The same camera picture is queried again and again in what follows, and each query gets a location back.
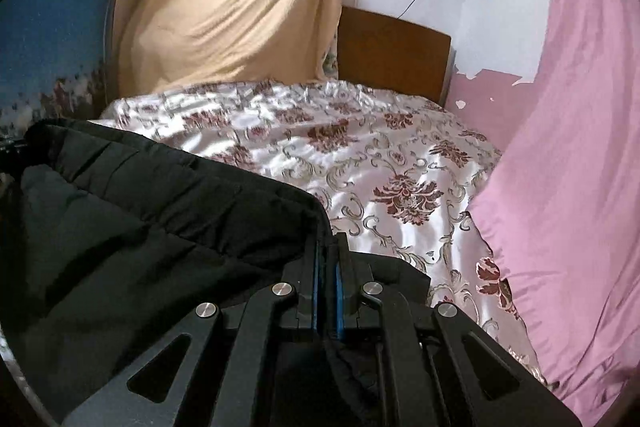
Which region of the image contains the blue fabric wardrobe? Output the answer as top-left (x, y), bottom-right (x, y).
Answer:
top-left (0, 0), bottom-right (131, 132)

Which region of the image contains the pink curtain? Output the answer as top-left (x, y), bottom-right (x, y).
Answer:
top-left (465, 0), bottom-right (640, 427)

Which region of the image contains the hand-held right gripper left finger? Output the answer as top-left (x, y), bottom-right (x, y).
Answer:
top-left (60, 237), bottom-right (323, 427)

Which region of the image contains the black padded jacket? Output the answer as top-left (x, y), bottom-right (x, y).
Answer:
top-left (0, 118), bottom-right (433, 427)

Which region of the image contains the wooden headboard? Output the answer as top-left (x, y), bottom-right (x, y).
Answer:
top-left (337, 5), bottom-right (453, 102)

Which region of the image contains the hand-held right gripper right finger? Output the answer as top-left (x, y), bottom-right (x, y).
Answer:
top-left (325, 232), bottom-right (576, 427)

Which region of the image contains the floral satin bedspread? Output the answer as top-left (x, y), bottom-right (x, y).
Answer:
top-left (97, 77), bottom-right (546, 388)

